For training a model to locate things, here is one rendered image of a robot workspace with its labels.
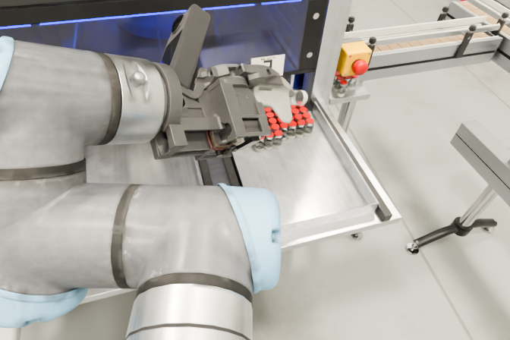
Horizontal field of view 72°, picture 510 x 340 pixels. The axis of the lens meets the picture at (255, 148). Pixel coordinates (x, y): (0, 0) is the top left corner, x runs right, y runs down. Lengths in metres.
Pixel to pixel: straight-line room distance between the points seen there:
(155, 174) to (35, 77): 0.59
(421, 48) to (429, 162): 1.13
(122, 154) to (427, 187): 1.68
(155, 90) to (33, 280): 0.16
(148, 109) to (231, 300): 0.16
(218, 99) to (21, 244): 0.20
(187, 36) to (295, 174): 0.51
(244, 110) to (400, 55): 0.92
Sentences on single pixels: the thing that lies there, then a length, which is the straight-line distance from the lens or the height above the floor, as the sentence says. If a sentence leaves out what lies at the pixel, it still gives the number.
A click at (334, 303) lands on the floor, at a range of 1.65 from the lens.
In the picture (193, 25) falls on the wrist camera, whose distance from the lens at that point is 0.40.
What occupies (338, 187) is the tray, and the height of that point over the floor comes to 0.88.
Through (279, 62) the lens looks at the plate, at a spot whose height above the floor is 1.03.
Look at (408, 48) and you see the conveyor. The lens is 1.26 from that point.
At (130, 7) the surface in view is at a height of 1.20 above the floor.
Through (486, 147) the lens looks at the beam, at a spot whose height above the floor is 0.55.
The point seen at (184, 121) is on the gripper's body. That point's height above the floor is 1.29.
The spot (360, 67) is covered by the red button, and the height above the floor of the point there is 1.01.
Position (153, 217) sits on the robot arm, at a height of 1.30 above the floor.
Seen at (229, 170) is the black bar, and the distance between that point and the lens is 0.79.
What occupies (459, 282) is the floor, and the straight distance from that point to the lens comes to 1.90.
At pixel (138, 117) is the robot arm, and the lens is 0.29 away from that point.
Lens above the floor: 1.50
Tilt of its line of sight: 46 degrees down
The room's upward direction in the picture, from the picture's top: 3 degrees clockwise
